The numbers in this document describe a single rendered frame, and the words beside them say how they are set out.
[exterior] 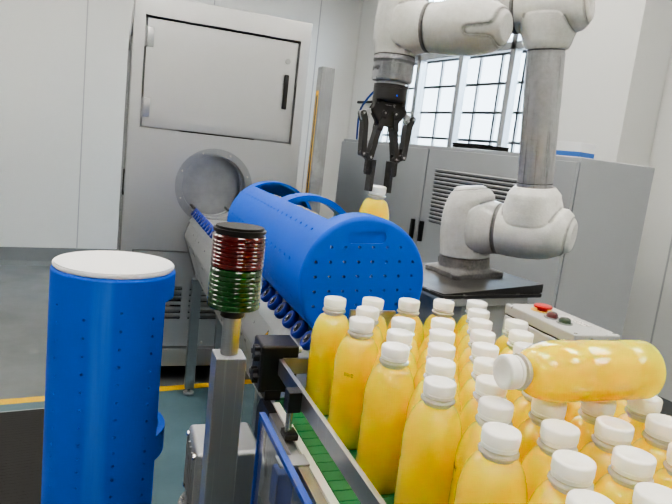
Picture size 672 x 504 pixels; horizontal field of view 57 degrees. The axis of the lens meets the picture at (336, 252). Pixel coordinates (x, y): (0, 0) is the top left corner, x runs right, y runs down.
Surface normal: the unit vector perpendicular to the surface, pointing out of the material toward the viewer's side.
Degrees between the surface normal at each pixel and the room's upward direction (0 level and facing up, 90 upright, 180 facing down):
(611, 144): 90
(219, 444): 90
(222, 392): 90
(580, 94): 90
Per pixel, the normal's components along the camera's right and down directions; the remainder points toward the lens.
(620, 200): 0.46, 0.20
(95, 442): 0.21, 0.18
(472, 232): -0.51, 0.15
